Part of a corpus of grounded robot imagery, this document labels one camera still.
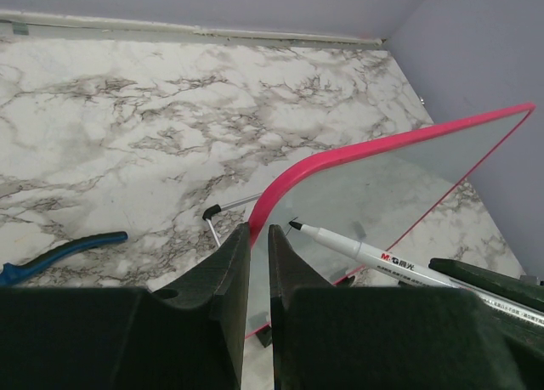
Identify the pink framed whiteboard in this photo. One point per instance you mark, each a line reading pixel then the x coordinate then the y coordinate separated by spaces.
pixel 375 192

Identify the left black whiteboard foot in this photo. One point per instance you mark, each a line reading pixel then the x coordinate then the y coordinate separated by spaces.
pixel 264 335

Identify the aluminium table frame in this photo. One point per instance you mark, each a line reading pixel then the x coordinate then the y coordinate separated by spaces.
pixel 111 24

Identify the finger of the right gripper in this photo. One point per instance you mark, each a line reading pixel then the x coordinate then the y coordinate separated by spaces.
pixel 499 284

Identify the black whiteboard foot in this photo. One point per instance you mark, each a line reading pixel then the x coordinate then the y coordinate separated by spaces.
pixel 264 335
pixel 346 282

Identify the right black whiteboard foot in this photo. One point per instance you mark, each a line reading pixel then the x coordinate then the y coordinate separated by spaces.
pixel 346 282

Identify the blue handled pliers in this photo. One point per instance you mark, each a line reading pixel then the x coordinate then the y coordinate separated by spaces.
pixel 15 274

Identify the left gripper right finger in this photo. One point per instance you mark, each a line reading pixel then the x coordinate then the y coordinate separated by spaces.
pixel 327 337

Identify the white whiteboard marker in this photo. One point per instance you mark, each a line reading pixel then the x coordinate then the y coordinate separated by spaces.
pixel 411 273

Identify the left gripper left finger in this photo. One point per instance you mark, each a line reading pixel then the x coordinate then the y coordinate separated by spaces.
pixel 187 335

